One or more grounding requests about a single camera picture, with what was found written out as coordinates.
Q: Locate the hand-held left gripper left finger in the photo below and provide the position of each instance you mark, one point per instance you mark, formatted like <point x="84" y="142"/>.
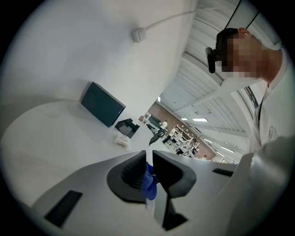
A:
<point x="92" y="198"/>

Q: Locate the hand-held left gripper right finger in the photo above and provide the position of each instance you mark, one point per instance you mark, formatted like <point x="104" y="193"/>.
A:
<point x="202" y="184"/>

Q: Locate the blue cloth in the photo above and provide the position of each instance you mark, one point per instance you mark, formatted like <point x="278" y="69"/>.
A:
<point x="149" y="186"/>

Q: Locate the round white table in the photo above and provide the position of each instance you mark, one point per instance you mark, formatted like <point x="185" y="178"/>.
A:
<point x="57" y="143"/>

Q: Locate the wooden display shelf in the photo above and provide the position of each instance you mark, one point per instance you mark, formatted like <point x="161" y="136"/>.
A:
<point x="182" y="129"/>

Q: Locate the large fluorescent ceiling light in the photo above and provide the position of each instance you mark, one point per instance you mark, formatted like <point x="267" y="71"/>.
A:
<point x="199" y="119"/>

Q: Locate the clear plastic bag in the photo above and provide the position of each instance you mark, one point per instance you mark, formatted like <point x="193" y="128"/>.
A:
<point x="121" y="140"/>

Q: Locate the black office chair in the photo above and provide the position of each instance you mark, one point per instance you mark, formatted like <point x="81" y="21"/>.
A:
<point x="155" y="138"/>

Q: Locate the black open box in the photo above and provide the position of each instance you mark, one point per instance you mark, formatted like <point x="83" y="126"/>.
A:
<point x="125" y="128"/>

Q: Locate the dark green box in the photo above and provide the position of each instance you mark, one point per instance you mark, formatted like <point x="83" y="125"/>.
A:
<point x="101" y="106"/>

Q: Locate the dark mezzanine railing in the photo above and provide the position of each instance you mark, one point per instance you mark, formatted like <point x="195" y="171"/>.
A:
<point x="252" y="96"/>

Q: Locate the person's white printed shirt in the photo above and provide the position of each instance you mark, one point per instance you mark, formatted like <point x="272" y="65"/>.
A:
<point x="276" y="110"/>

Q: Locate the person's head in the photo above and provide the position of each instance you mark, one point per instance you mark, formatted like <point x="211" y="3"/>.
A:
<point x="265" y="62"/>

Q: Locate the black head-worn camera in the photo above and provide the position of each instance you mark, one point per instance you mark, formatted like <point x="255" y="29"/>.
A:
<point x="210" y="61"/>

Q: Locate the white wall switch box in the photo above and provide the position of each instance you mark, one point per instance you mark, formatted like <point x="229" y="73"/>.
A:
<point x="138" y="35"/>

